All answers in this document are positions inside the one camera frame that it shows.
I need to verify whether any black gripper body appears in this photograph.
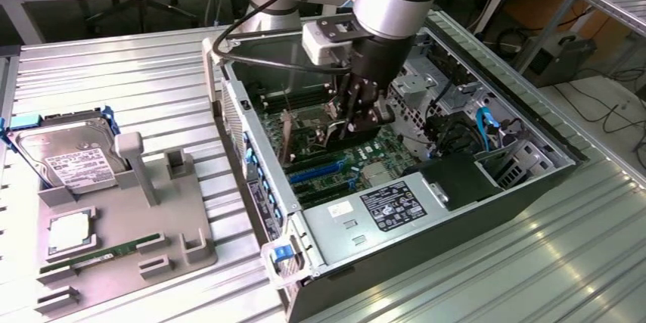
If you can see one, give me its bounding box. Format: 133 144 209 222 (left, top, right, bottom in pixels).
348 33 417 90

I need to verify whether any silver socket cover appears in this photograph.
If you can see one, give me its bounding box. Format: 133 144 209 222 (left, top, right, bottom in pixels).
324 120 349 147

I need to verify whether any CPU socket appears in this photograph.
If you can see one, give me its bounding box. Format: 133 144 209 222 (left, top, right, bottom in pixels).
296 110 332 130

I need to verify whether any silver drive cage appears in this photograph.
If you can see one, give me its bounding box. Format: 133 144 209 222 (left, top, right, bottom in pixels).
390 71 440 141

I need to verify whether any black RAM slot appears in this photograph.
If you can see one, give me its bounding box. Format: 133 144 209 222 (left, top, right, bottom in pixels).
260 90 332 107
264 98 333 113

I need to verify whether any green motherboard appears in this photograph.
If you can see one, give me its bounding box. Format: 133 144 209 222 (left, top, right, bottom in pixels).
249 88 429 207

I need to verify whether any silver chipset heatsink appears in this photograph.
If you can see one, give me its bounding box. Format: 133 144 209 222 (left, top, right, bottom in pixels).
361 163 404 184

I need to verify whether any blue expansion slot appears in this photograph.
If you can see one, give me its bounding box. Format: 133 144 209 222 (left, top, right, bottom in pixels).
285 160 346 185

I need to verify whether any black expansion slot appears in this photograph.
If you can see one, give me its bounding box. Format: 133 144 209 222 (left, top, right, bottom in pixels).
300 189 354 206
294 181 349 197

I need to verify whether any black plastic shroud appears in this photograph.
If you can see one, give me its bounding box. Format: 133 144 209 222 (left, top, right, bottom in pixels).
416 151 500 213

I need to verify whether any silver power supply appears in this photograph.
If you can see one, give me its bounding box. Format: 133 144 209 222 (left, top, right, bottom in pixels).
300 170 451 267

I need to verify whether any black box device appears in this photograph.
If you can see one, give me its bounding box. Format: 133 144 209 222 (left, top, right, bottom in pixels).
523 33 600 89

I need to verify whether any open black PC case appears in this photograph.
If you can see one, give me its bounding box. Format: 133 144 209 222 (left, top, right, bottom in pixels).
200 11 589 323

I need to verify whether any blue case latch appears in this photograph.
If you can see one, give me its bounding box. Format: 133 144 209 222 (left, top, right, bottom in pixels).
270 245 294 264

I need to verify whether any grey parts rack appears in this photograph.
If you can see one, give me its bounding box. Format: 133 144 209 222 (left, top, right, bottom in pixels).
34 132 218 311

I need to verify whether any green RAM stick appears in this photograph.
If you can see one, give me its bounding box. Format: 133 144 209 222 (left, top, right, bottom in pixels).
38 232 158 273

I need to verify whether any silver CPU chip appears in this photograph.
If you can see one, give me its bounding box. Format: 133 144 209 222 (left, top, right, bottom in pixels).
47 215 97 256

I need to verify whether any black camera mounting bracket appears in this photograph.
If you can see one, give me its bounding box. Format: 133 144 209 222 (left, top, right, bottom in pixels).
314 15 374 42

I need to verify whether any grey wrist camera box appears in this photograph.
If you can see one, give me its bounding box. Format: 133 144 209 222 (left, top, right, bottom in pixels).
300 21 353 67

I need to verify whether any black power cable bundle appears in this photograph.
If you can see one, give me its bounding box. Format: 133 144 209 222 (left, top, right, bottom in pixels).
425 110 488 161

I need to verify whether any black camera cable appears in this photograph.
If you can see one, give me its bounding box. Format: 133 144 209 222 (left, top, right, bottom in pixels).
209 0 353 74

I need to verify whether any blue disk wire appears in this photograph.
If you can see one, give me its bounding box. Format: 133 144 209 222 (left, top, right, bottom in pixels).
473 106 500 150

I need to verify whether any hard disk with blue bracket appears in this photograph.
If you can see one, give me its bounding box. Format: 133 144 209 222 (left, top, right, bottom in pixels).
0 105 122 191

